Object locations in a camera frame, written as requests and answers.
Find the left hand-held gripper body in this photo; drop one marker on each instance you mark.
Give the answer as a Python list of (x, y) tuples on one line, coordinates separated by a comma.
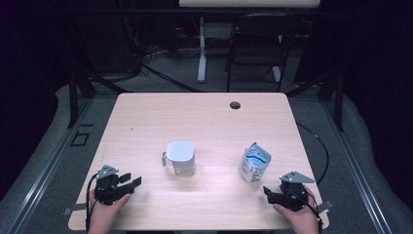
[(108, 191)]

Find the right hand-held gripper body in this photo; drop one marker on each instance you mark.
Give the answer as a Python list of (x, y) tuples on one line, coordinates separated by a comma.
[(292, 196)]

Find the white and blue bag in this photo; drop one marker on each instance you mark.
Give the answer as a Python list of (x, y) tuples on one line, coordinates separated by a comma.
[(255, 162)]

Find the clear container with white lid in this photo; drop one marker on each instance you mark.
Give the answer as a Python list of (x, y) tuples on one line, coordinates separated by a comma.
[(180, 151)]

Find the person's left hand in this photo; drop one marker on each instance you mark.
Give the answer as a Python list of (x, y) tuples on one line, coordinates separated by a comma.
[(104, 214)]

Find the person's right hand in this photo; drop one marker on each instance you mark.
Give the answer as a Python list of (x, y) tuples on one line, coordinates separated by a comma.
[(303, 217)]

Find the grey tape strip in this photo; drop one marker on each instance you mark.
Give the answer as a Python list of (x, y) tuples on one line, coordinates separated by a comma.
[(326, 205), (78, 206)]

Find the white standing desk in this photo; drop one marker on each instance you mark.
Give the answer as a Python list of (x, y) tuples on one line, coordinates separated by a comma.
[(202, 65)]

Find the dark curtain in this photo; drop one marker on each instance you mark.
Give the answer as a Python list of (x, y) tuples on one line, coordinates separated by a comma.
[(380, 81), (26, 81)]

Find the black folding chair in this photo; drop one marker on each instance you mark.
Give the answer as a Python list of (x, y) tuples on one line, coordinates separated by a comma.
[(256, 42)]

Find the aluminium floor rail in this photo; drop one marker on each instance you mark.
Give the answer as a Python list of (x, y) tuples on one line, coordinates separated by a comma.
[(355, 169), (47, 169)]

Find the black metal frame post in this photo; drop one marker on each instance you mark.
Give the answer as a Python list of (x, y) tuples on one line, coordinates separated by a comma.
[(339, 107), (73, 104)]

